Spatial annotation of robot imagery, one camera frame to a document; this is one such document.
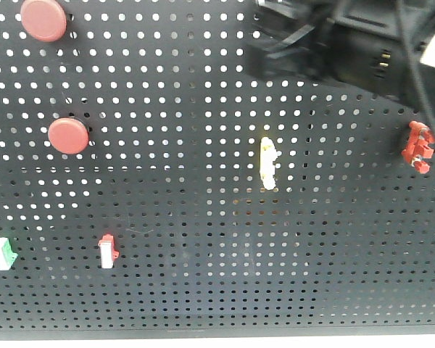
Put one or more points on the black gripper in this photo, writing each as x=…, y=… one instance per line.
x=373, y=45

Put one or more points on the lower red mushroom button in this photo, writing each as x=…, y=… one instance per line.
x=68, y=135

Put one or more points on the red mushroom button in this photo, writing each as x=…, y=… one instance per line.
x=44, y=20
x=68, y=135

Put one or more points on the upper red mushroom button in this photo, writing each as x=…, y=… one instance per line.
x=44, y=20

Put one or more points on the black perforated pegboard panel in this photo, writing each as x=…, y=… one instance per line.
x=344, y=243

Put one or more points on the yellow toggle switch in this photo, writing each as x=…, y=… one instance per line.
x=268, y=156

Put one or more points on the red toggle switch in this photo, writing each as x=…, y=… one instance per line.
x=418, y=147

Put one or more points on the white red rocker switch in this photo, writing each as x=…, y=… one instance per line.
x=108, y=253

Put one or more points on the white green rocker switch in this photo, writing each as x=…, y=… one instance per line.
x=7, y=255

